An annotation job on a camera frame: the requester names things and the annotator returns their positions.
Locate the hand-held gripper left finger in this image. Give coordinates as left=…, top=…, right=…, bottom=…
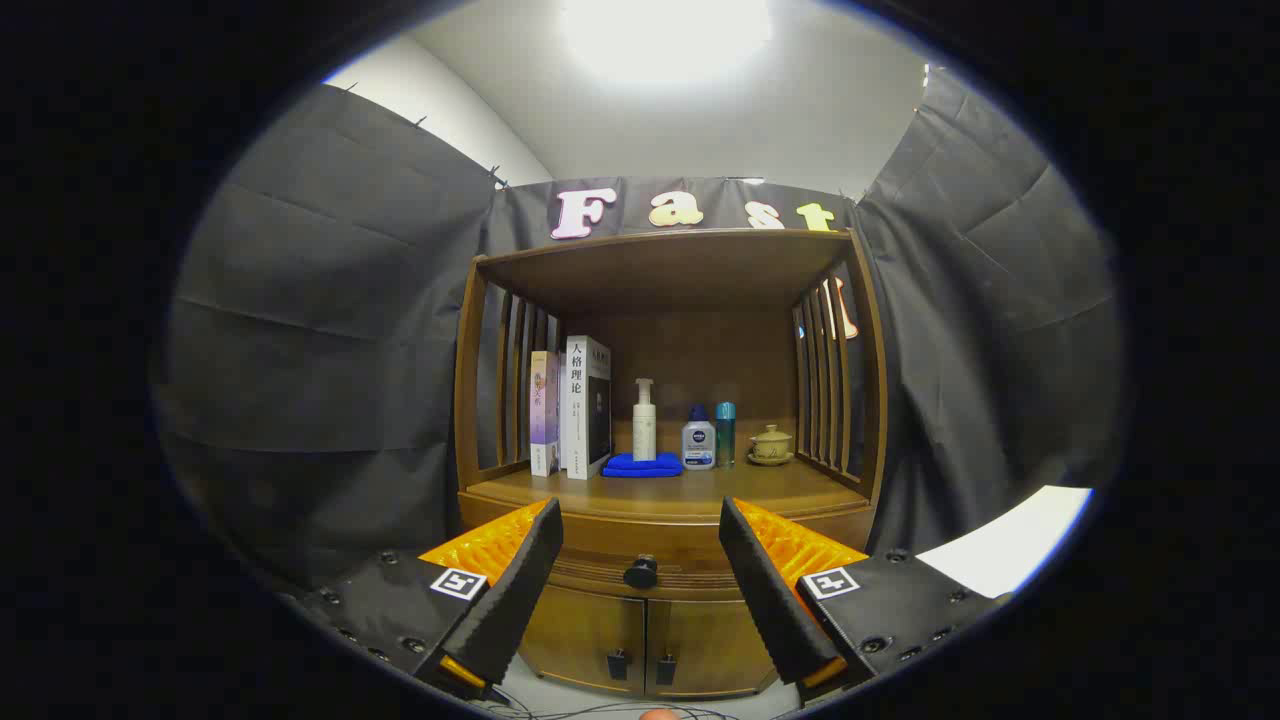
left=300, top=497, right=564, bottom=701

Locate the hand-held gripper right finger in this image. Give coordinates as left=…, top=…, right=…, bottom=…
left=718, top=497, right=1011, bottom=706

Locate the brown wooden drawer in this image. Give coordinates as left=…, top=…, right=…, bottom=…
left=458, top=505, right=878, bottom=603

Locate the wooden cabinet door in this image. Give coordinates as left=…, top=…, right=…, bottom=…
left=648, top=590, right=781, bottom=699
left=518, top=583, right=649, bottom=696

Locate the wooden countertop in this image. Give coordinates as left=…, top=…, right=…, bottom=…
left=465, top=462, right=869, bottom=521

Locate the brown wooden cabinet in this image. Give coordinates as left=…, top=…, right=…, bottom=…
left=453, top=228, right=889, bottom=699

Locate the yellow lidded teacup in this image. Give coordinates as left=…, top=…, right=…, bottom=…
left=748, top=424, right=796, bottom=467

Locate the white bottle blue cap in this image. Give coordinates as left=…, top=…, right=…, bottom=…
left=681, top=404, right=717, bottom=471

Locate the blue folded towel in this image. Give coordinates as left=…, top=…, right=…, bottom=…
left=602, top=452, right=685, bottom=479

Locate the white thick book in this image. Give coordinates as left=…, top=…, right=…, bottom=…
left=562, top=335, right=613, bottom=481

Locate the purple book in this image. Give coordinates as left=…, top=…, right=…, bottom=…
left=529, top=350, right=561, bottom=477

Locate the white pump bottle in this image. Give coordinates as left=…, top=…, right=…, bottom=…
left=632, top=378, right=658, bottom=462

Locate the white flat surface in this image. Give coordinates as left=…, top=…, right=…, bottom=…
left=915, top=485, right=1094, bottom=599

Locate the black backdrop cloth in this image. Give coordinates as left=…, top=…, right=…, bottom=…
left=150, top=65, right=1126, bottom=591

